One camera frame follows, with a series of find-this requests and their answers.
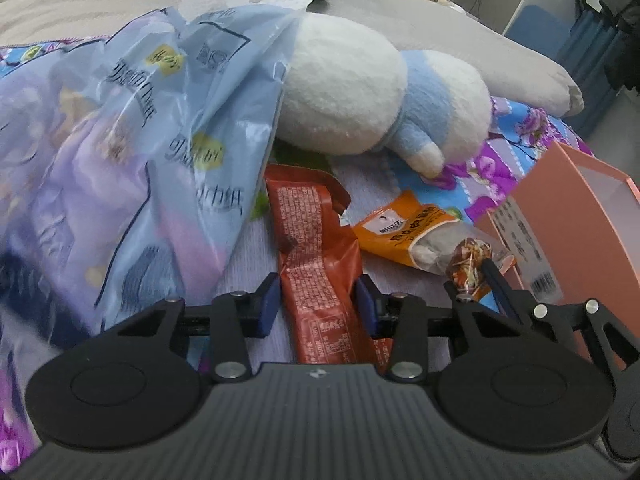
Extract large light blue snack bag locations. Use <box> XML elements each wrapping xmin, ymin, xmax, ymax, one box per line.
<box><xmin>0</xmin><ymin>0</ymin><xmax>333</xmax><ymax>342</ymax></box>

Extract long orange red snack packet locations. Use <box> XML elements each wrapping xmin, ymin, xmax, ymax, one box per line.
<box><xmin>264</xmin><ymin>164</ymin><xmax>396</xmax><ymax>377</ymax></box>

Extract clear orange snack packet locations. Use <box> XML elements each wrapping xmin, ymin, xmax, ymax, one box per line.
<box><xmin>445</xmin><ymin>237</ymin><xmax>517</xmax><ymax>304</ymax></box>

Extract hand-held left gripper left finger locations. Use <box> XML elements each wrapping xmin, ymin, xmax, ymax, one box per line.
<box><xmin>95</xmin><ymin>274</ymin><xmax>282</xmax><ymax>382</ymax></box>

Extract pink cardboard box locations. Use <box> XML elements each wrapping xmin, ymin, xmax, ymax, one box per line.
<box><xmin>475</xmin><ymin>140</ymin><xmax>640</xmax><ymax>372</ymax></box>

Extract blue curtain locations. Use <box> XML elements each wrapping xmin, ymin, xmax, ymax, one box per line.
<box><xmin>555</xmin><ymin>9</ymin><xmax>627</xmax><ymax>137</ymax></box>

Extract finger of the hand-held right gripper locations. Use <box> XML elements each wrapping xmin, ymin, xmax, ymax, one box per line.
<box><xmin>479</xmin><ymin>259</ymin><xmax>640</xmax><ymax>378</ymax></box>

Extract dark hanging clothes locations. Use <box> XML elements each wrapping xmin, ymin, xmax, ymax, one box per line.
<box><xmin>599</xmin><ymin>0</ymin><xmax>640</xmax><ymax>92</ymax></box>

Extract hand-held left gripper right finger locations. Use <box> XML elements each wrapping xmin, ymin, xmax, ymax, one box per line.
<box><xmin>355</xmin><ymin>276</ymin><xmax>507</xmax><ymax>382</ymax></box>

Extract white blue plush toy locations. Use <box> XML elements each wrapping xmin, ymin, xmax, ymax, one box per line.
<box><xmin>275</xmin><ymin>12</ymin><xmax>492</xmax><ymax>179</ymax></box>

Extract floral striped bedsheet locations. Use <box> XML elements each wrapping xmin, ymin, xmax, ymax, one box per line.
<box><xmin>0</xmin><ymin>35</ymin><xmax>596</xmax><ymax>461</ymax></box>

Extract orange white snack packet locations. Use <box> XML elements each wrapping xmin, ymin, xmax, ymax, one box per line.
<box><xmin>352</xmin><ymin>190</ymin><xmax>464</xmax><ymax>276</ymax></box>

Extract blue padded board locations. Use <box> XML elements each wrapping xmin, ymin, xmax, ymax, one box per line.
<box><xmin>512</xmin><ymin>6</ymin><xmax>577</xmax><ymax>57</ymax></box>

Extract grey pillow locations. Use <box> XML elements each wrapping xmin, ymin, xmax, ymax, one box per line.
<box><xmin>0</xmin><ymin>0</ymin><xmax>585</xmax><ymax>117</ymax></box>

